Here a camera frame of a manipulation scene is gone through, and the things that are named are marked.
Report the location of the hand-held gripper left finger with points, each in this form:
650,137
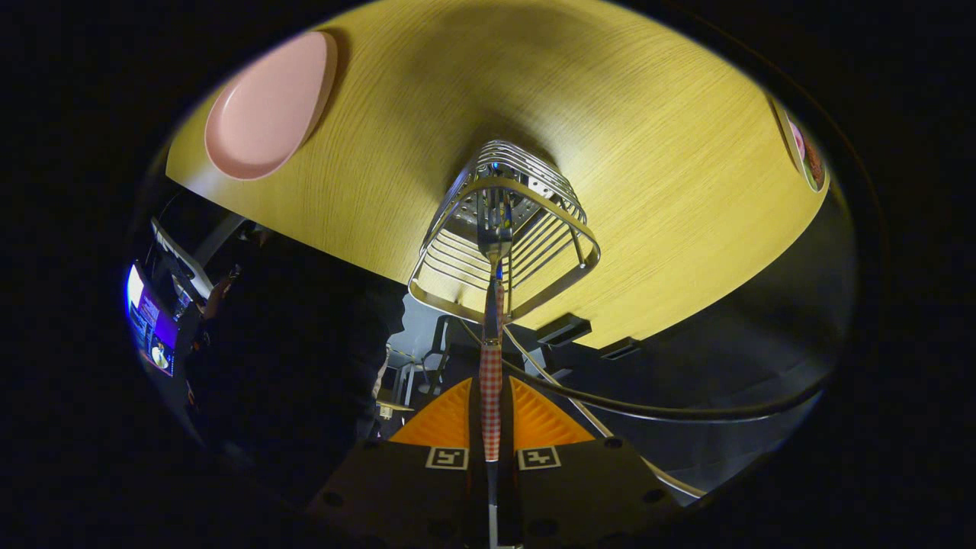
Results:
396,496

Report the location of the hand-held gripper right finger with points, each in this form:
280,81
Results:
587,496

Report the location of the lit computer monitor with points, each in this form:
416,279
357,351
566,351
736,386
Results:
149,324

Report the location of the pink plate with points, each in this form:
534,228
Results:
271,107

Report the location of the white plate with food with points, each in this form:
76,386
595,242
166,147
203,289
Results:
804,149

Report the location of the black table bracket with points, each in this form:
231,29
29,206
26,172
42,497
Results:
564,330
619,349

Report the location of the white furniture frame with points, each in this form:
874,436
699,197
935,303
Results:
183,255

